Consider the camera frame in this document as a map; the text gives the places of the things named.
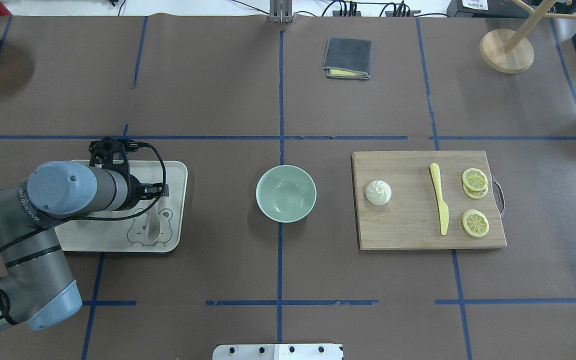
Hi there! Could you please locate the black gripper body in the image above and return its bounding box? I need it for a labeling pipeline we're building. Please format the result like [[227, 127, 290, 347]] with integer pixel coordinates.
[[126, 175, 169, 210]]

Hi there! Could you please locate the white spoon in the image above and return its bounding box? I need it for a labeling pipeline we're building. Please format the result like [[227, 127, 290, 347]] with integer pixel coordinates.
[[146, 202, 162, 244]]

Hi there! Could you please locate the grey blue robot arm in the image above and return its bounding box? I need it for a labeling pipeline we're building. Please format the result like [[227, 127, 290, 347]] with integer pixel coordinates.
[[0, 161, 169, 332]]

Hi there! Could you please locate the light green bowl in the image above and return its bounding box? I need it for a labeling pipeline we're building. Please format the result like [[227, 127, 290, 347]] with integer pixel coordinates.
[[255, 164, 318, 223]]

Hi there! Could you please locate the white steamed bun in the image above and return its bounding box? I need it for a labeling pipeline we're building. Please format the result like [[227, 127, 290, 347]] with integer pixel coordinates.
[[365, 180, 393, 207]]

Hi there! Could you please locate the yellow sponge under cloth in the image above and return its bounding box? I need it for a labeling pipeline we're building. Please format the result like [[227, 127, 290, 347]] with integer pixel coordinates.
[[326, 69, 370, 80]]

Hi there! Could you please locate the grey folded cloth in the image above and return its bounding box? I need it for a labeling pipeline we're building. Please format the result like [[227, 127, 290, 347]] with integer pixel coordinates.
[[322, 37, 373, 78]]

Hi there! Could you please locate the bamboo cutting board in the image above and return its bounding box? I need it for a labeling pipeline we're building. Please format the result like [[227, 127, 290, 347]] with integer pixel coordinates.
[[351, 150, 507, 251]]

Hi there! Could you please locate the yellow plastic knife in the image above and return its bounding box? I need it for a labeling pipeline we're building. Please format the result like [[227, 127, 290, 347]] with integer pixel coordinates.
[[429, 162, 450, 236]]

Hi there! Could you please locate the upper stacked lemon slice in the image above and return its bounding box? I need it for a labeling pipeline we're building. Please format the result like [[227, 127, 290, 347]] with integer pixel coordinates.
[[461, 167, 489, 192]]

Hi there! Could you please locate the stacked lemon slice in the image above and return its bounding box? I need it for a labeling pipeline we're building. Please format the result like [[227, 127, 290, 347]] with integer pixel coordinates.
[[462, 184, 489, 199], [461, 167, 489, 192]]

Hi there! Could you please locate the lower stacked lemon slice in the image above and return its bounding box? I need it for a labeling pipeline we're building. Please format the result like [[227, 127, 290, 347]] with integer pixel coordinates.
[[462, 184, 489, 199]]

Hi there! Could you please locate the lemon slice near knife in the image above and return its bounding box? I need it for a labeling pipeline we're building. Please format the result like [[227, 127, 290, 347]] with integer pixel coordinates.
[[461, 209, 490, 238]]

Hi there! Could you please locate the wooden mug tree stand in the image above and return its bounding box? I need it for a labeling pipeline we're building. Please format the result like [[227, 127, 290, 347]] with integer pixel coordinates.
[[478, 0, 576, 75]]

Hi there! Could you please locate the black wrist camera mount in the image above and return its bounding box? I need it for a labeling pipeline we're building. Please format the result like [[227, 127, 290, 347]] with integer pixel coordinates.
[[88, 136, 140, 177]]

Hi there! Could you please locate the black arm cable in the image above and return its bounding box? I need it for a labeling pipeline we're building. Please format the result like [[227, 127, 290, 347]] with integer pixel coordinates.
[[0, 141, 168, 321]]

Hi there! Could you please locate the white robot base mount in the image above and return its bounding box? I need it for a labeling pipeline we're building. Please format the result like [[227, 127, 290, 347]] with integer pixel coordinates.
[[212, 342, 345, 360]]

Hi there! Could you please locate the aluminium frame post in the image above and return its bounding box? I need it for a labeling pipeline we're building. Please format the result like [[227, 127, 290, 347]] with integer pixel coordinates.
[[269, 0, 294, 24]]

